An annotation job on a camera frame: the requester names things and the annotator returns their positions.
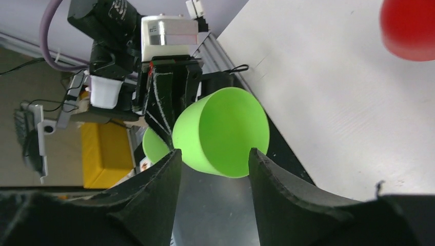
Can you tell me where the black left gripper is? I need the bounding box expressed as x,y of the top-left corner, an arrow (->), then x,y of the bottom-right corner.
134,56 -> 203,150

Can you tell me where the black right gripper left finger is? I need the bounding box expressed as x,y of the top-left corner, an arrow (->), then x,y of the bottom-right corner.
1,149 -> 182,245

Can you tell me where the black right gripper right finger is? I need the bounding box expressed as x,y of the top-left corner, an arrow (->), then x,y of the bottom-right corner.
249,148 -> 434,245

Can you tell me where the green wine glass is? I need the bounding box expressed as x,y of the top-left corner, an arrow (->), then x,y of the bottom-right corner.
142,87 -> 270,178

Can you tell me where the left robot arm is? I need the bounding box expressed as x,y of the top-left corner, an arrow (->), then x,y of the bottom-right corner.
67,1 -> 209,148

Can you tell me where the red wine glass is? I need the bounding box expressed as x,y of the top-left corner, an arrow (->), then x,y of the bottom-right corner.
379,0 -> 434,62

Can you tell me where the yellow box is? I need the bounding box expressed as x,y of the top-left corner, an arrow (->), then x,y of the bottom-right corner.
80,121 -> 133,189

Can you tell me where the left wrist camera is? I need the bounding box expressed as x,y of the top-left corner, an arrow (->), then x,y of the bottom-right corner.
141,1 -> 209,63

